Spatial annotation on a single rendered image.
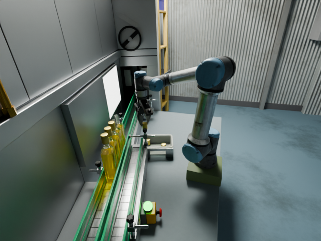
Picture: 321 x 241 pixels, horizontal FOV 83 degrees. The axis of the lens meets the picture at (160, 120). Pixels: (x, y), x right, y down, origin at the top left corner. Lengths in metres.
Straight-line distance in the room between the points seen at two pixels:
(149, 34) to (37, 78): 1.27
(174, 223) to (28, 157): 0.69
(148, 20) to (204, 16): 2.18
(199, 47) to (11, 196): 3.68
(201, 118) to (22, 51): 0.71
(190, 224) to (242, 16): 3.48
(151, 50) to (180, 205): 1.37
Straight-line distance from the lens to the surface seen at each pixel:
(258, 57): 3.99
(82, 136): 0.96
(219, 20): 3.88
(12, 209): 0.70
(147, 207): 0.94
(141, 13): 1.85
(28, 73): 0.73
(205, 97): 0.83
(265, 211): 2.17
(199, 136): 0.92
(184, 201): 1.08
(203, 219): 1.03
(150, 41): 1.85
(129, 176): 1.04
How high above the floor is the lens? 1.60
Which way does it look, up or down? 28 degrees down
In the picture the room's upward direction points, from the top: 2 degrees counter-clockwise
